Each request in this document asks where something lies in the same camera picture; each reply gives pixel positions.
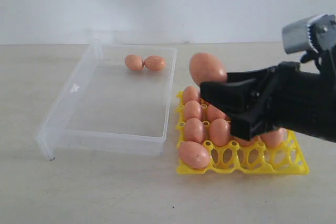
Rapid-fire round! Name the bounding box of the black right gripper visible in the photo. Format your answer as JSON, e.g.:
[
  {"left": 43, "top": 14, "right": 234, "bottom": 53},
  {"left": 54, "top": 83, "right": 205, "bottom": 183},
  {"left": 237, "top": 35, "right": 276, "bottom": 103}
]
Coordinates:
[{"left": 200, "top": 61, "right": 335, "bottom": 142}]

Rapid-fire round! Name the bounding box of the brown egg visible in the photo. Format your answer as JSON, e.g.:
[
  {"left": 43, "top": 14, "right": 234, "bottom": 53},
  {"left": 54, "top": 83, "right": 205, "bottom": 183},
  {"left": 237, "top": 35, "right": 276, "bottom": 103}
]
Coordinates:
[
  {"left": 206, "top": 104, "right": 227, "bottom": 122},
  {"left": 189, "top": 52, "right": 227, "bottom": 86},
  {"left": 183, "top": 118, "right": 205, "bottom": 144},
  {"left": 144, "top": 55, "right": 166, "bottom": 72},
  {"left": 183, "top": 100, "right": 203, "bottom": 122},
  {"left": 178, "top": 141, "right": 211, "bottom": 169},
  {"left": 260, "top": 127, "right": 287, "bottom": 148},
  {"left": 209, "top": 119, "right": 230, "bottom": 147},
  {"left": 124, "top": 54, "right": 144, "bottom": 71},
  {"left": 233, "top": 137, "right": 258, "bottom": 147},
  {"left": 182, "top": 86, "right": 201, "bottom": 104}
]

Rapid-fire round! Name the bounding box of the yellow plastic egg tray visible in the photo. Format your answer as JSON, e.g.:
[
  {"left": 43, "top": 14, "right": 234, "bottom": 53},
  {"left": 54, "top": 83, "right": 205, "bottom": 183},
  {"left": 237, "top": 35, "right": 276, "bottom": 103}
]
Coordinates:
[{"left": 175, "top": 90, "right": 310, "bottom": 175}]

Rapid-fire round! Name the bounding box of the clear plastic container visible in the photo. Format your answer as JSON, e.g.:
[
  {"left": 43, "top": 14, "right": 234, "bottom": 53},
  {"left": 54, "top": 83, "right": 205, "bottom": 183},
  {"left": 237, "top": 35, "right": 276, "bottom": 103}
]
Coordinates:
[{"left": 36, "top": 41, "right": 177, "bottom": 160}]

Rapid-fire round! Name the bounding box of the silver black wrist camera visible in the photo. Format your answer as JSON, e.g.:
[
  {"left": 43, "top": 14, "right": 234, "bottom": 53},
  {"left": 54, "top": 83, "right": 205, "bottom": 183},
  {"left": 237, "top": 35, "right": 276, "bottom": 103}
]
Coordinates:
[{"left": 281, "top": 14, "right": 336, "bottom": 75}]

